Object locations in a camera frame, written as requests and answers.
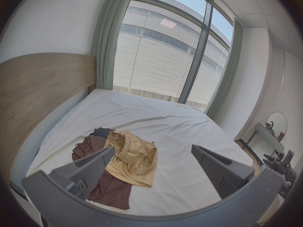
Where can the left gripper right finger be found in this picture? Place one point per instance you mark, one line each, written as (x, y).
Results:
(222, 171)

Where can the grey dressing table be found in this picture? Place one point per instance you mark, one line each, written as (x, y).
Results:
(267, 135)

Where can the brown garment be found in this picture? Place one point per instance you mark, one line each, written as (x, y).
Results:
(111, 190)

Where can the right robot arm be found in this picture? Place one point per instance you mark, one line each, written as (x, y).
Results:
(285, 167)

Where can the window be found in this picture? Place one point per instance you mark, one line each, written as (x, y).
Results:
(161, 55)

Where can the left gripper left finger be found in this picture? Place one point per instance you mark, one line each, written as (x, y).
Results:
(78, 174)

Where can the dark blue garment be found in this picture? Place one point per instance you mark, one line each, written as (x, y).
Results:
(101, 132)

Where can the round wall mirror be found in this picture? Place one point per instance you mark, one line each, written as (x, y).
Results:
(278, 120)

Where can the beige shorts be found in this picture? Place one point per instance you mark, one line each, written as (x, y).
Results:
(135, 157)

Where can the bed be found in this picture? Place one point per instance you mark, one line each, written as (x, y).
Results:
(165, 126)

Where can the grey-green curtain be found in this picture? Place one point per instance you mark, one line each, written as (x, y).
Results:
(230, 74)
(111, 32)

